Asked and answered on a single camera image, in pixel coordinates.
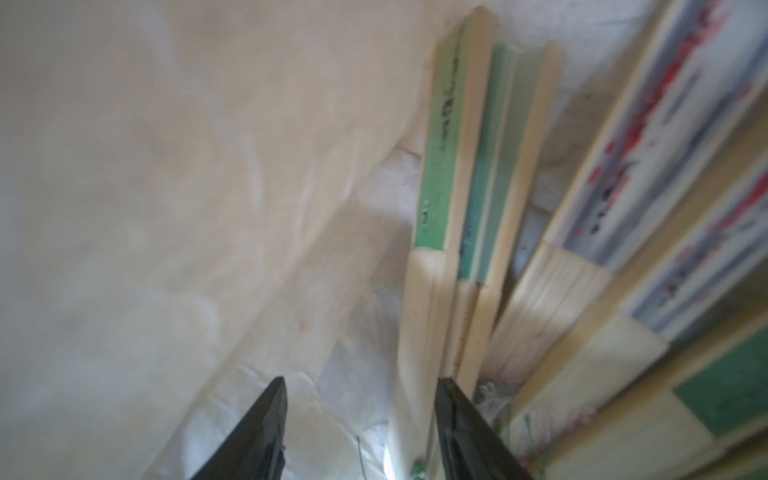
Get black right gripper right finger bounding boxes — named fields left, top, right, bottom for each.
left=434, top=377, right=531, bottom=480

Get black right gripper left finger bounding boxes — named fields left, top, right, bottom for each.
left=193, top=376, right=288, bottom=480

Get beige tote bag navy handles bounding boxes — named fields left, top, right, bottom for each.
left=0, top=0, right=667, bottom=480

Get light green bamboo fan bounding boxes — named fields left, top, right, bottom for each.
left=383, top=6, right=498, bottom=479

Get dark green fan in bag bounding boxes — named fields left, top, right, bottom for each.
left=440, top=41, right=566, bottom=396

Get white red printed fan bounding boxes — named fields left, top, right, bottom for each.
left=479, top=1, right=767, bottom=383

